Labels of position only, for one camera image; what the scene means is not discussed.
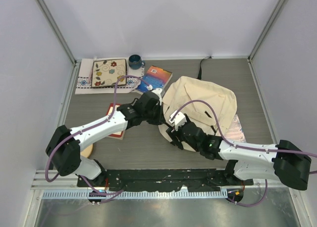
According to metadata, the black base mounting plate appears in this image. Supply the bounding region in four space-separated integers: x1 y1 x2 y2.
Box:
76 168 253 192

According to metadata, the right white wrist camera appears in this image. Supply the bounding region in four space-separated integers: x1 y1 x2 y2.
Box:
168 111 187 131

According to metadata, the floral pastel notebook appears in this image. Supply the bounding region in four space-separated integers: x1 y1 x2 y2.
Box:
225 114 246 142

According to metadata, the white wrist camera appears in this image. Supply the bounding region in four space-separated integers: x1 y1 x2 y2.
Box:
146 85 165 105
168 111 187 131

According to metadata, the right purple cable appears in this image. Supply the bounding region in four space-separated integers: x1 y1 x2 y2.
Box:
170 100 317 208

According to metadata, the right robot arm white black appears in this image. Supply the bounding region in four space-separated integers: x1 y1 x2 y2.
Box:
166 121 312 190

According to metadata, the blue sunset paperback book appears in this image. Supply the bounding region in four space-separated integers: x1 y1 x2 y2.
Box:
134 66 173 94

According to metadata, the red white paperback book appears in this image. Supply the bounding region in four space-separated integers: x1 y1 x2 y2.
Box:
105 103 127 140

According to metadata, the cream canvas backpack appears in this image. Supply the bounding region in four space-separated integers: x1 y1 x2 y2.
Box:
158 71 237 152

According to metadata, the slotted grey cable duct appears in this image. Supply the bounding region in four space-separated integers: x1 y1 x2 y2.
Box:
42 189 227 199

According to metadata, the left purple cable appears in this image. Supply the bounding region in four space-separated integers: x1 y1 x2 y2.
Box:
45 75 153 208

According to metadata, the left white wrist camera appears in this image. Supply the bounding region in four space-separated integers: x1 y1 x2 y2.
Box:
146 85 165 105

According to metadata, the white patterned placemat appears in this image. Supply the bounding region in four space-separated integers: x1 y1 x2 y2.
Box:
75 57 145 95

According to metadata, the floral square ceramic plate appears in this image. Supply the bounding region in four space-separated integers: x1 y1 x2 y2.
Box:
92 59 127 88

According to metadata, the purple cable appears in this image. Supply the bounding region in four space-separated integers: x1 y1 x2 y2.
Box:
45 75 153 208
170 100 317 208

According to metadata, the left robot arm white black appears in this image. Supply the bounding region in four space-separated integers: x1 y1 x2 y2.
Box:
46 89 165 187

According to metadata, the dark blue ceramic mug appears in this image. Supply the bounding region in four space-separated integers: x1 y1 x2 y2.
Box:
128 55 145 70

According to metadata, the round wooden bird coaster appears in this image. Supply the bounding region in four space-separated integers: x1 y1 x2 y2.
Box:
80 144 94 158

